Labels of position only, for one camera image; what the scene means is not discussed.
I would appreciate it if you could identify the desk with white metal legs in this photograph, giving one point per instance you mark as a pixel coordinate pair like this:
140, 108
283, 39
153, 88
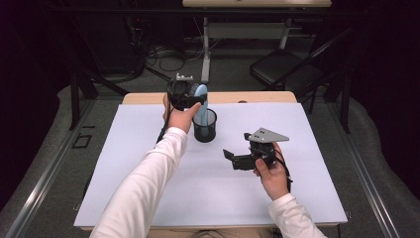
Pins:
257, 30

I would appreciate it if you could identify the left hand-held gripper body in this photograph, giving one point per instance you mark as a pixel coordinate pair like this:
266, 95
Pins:
178, 89

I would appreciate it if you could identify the black metal floor stand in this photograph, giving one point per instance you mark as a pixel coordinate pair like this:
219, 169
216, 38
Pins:
81, 86

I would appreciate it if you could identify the light blue hairbrush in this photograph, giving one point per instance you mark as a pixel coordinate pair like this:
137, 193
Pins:
201, 91

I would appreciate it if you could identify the black mesh pen holder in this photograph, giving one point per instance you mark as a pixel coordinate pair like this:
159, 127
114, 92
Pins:
204, 137

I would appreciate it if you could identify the person's right hand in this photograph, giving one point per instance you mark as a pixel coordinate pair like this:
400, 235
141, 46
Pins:
274, 181

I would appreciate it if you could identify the person's left hand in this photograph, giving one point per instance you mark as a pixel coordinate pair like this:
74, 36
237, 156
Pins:
178, 119

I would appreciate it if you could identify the black folding chair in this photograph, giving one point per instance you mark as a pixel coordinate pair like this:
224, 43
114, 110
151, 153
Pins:
280, 67

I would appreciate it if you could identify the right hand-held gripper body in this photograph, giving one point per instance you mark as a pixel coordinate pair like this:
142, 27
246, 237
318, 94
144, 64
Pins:
265, 135

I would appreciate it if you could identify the metal floor rail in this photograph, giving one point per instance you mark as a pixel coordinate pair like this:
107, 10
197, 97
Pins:
43, 178
366, 175

